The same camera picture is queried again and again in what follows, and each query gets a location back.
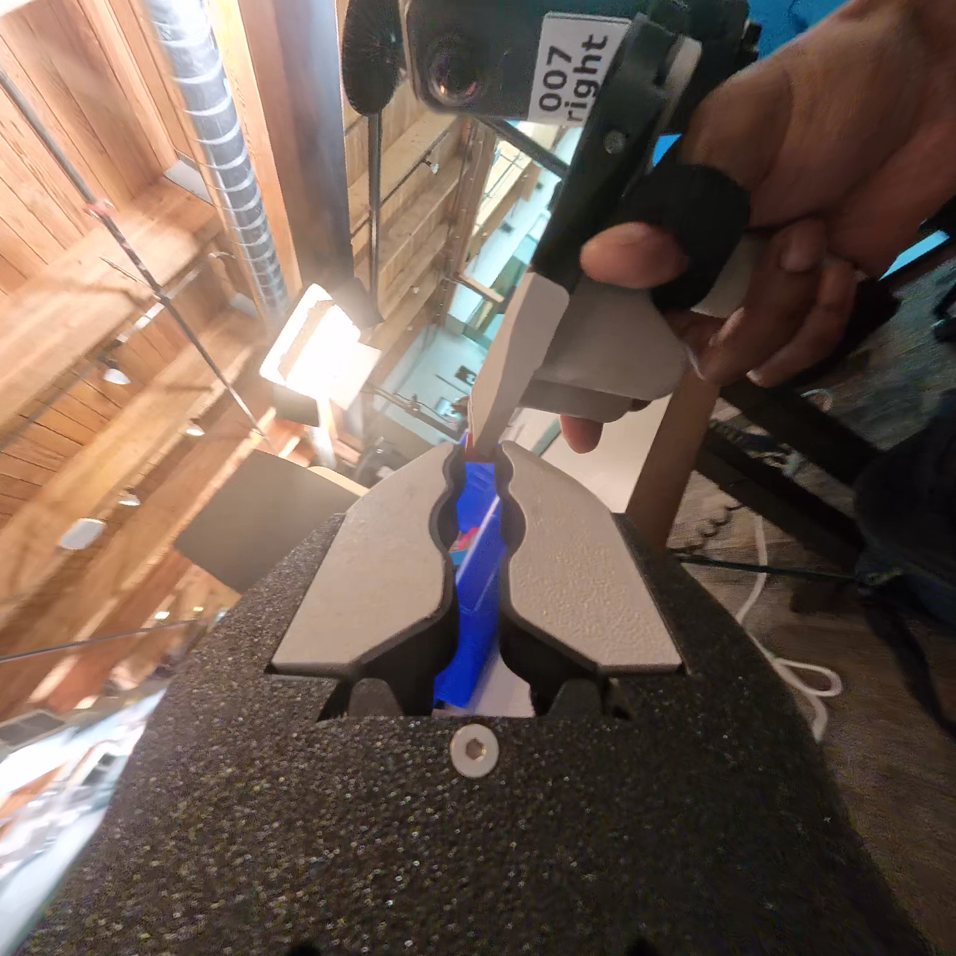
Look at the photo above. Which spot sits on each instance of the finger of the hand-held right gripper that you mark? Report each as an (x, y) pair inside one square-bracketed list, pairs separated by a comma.
[(523, 351)]

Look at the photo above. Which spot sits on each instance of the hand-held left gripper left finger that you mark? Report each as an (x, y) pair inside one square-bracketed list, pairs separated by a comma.
[(373, 575)]

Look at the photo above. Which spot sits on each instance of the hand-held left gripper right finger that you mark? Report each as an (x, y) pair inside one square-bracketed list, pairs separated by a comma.
[(582, 575)]

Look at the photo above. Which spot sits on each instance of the blue plastic bin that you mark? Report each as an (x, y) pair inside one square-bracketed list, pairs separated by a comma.
[(474, 597)]

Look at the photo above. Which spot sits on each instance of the person's right hand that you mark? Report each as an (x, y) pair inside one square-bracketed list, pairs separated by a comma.
[(821, 149)]

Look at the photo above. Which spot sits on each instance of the bright studio panel light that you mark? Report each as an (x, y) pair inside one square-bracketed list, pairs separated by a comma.
[(321, 351)]

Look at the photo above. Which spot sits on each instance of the dark bag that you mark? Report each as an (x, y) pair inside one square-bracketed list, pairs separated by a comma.
[(911, 515)]

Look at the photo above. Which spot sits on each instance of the wooden post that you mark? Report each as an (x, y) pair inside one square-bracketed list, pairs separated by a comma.
[(672, 463)]

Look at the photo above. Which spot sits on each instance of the black metal table frame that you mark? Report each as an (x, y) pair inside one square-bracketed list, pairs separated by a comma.
[(792, 441)]

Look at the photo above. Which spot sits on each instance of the foil-wrapped ceiling duct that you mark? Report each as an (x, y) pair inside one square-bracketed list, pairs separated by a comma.
[(216, 134)]

